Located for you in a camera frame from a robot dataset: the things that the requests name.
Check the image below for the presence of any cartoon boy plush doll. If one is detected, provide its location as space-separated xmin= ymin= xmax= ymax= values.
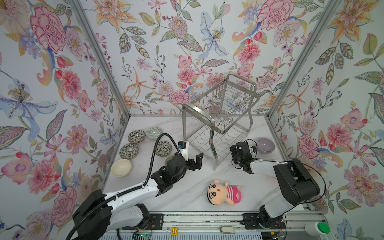
xmin=207 ymin=180 xmax=242 ymax=206

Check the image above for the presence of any black corrugated cable conduit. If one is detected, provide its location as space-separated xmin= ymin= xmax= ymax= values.
xmin=65 ymin=132 xmax=181 ymax=240

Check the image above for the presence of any aluminium corner post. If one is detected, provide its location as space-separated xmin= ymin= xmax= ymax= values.
xmin=266 ymin=0 xmax=340 ymax=120
xmin=69 ymin=0 xmax=130 ymax=119

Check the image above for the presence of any pale green patterned bowl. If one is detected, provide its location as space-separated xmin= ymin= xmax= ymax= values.
xmin=146 ymin=127 xmax=163 ymax=141

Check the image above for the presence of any grey clip on rail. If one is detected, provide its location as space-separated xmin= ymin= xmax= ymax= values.
xmin=221 ymin=226 xmax=235 ymax=234

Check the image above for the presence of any steel two-tier dish rack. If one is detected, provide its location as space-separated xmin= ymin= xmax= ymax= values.
xmin=182 ymin=73 xmax=261 ymax=171

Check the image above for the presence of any green emergency button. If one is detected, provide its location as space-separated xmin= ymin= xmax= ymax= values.
xmin=305 ymin=222 xmax=331 ymax=237

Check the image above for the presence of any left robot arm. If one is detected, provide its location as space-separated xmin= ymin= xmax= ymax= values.
xmin=66 ymin=153 xmax=204 ymax=240

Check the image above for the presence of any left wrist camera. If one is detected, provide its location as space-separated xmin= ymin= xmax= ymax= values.
xmin=178 ymin=141 xmax=189 ymax=162

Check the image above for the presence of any light green bowl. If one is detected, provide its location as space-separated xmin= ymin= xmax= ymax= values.
xmin=165 ymin=155 xmax=174 ymax=166

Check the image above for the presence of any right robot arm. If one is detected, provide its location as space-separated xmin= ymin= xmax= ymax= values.
xmin=230 ymin=142 xmax=320 ymax=229

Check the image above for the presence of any left aluminium corner post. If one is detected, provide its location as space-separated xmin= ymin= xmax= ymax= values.
xmin=69 ymin=0 xmax=130 ymax=119

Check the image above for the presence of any lilac purple bowl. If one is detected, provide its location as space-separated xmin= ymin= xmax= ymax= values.
xmin=257 ymin=138 xmax=276 ymax=154

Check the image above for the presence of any yellow sticker on rail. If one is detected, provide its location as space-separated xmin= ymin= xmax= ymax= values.
xmin=171 ymin=228 xmax=178 ymax=236

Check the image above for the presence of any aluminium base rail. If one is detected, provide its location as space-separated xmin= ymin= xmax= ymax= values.
xmin=107 ymin=210 xmax=327 ymax=232

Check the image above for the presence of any dark patterned bowl back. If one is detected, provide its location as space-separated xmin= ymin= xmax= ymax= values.
xmin=128 ymin=130 xmax=146 ymax=144

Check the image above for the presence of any dark patterned bowl front-left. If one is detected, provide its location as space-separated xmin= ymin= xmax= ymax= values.
xmin=119 ymin=143 xmax=139 ymax=160

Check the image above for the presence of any right aluminium corner post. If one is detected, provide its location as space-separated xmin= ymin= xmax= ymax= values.
xmin=266 ymin=0 xmax=340 ymax=120

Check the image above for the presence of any cream bowl left side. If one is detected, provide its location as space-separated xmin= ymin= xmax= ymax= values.
xmin=111 ymin=159 xmax=132 ymax=178

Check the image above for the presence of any dark patterned bowl centre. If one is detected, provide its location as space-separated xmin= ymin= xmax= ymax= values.
xmin=155 ymin=141 xmax=173 ymax=157

